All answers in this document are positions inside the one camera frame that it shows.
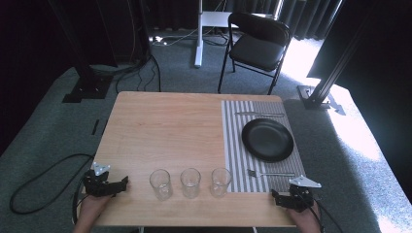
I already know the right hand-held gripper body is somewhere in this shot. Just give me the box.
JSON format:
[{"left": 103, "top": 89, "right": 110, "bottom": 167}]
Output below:
[{"left": 279, "top": 175, "right": 323, "bottom": 214}]

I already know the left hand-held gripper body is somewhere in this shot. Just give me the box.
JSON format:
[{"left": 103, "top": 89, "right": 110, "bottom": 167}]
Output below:
[{"left": 82, "top": 161, "right": 121, "bottom": 198}]

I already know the person's left hand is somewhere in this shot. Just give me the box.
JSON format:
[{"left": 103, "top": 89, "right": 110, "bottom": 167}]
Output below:
[{"left": 77, "top": 192, "right": 115, "bottom": 224}]

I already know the person's right hand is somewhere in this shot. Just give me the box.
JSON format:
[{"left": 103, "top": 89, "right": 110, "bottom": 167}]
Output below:
[{"left": 286, "top": 207, "right": 323, "bottom": 233}]

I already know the silver fork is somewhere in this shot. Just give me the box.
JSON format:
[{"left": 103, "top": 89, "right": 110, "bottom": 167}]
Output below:
[{"left": 247, "top": 168, "right": 296, "bottom": 179}]

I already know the clear drinking glass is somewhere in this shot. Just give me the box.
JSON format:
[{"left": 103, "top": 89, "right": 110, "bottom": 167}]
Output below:
[
  {"left": 210, "top": 167, "right": 233, "bottom": 199},
  {"left": 180, "top": 167, "right": 202, "bottom": 199},
  {"left": 149, "top": 168, "right": 173, "bottom": 202}
]

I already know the black round plate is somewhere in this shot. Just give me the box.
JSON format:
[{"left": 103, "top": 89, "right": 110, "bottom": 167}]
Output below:
[{"left": 241, "top": 117, "right": 295, "bottom": 163}]

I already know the grey striped placemat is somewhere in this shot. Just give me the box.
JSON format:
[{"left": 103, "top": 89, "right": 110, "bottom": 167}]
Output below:
[{"left": 221, "top": 99, "right": 307, "bottom": 194}]

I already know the silver knife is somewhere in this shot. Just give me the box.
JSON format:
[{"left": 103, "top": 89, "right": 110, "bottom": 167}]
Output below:
[{"left": 234, "top": 111, "right": 286, "bottom": 118}]

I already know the black slanted metal stand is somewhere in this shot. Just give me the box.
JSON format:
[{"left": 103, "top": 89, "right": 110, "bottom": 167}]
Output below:
[{"left": 296, "top": 0, "right": 370, "bottom": 111}]

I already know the black folding chair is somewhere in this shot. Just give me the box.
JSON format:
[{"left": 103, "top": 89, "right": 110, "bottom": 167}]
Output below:
[{"left": 217, "top": 12, "right": 292, "bottom": 96}]

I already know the white metal stand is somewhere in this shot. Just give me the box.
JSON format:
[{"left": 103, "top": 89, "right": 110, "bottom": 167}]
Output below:
[{"left": 193, "top": 0, "right": 235, "bottom": 69}]

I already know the dark curtain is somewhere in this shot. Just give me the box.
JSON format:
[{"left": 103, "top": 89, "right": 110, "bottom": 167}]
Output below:
[{"left": 223, "top": 0, "right": 344, "bottom": 42}]

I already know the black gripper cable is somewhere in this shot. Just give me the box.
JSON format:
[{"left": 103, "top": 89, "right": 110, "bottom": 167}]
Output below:
[{"left": 299, "top": 188, "right": 345, "bottom": 233}]

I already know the black looped cable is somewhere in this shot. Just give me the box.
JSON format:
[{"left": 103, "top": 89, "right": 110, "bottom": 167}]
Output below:
[{"left": 9, "top": 152, "right": 95, "bottom": 216}]

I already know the black stand with base plate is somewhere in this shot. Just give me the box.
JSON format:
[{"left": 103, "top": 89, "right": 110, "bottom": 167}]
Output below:
[{"left": 48, "top": 0, "right": 115, "bottom": 104}]

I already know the bundle of black floor cables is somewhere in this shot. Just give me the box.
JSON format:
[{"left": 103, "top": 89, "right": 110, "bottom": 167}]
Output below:
[{"left": 90, "top": 54, "right": 163, "bottom": 95}]

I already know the white floor cable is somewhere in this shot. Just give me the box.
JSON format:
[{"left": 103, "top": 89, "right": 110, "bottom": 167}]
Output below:
[{"left": 149, "top": 27, "right": 199, "bottom": 47}]

